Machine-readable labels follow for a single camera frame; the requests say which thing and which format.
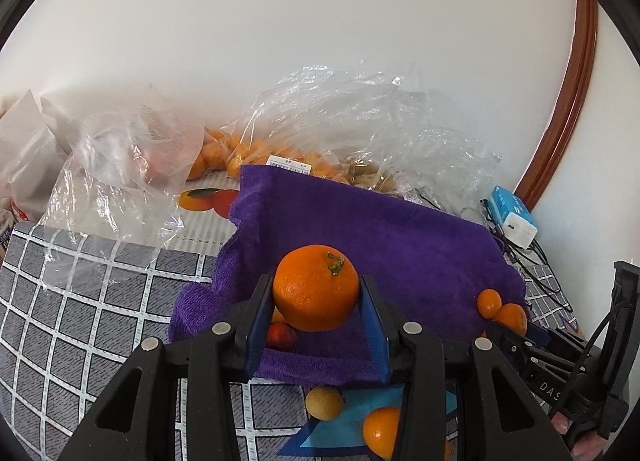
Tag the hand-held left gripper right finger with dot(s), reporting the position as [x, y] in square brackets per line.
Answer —
[372, 331]

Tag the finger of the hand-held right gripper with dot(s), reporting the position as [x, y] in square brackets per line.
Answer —
[510, 341]
[555, 338]

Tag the large orange with stem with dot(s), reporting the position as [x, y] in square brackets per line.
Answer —
[315, 286]

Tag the person's right hand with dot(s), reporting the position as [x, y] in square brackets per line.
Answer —
[590, 448]

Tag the purple towel covered tray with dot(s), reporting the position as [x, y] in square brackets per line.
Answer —
[400, 251]

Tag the small red fruit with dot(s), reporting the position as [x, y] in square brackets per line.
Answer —
[282, 336]

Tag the large clear plastic bag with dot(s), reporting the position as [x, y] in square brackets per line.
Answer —
[375, 111]

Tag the bagged pile of brown longans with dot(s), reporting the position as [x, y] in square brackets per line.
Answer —
[372, 178]

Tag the blue white power strip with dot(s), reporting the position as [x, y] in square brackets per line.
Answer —
[515, 221]

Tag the fruit printed carton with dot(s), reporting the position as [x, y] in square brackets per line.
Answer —
[200, 201]

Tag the grey checked tablecloth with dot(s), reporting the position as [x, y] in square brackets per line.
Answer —
[75, 321]

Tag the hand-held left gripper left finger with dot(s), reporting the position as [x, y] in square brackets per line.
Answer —
[257, 321]

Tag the brown wooden door frame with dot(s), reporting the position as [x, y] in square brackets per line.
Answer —
[575, 91]

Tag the small yellow longan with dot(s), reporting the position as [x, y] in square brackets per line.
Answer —
[324, 403]

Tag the white plastic bag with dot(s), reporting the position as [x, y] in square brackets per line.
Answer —
[30, 156]

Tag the bagged pile of oranges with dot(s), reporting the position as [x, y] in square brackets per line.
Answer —
[250, 151]

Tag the small clear plastic bag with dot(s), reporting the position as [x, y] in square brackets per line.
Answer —
[115, 166]

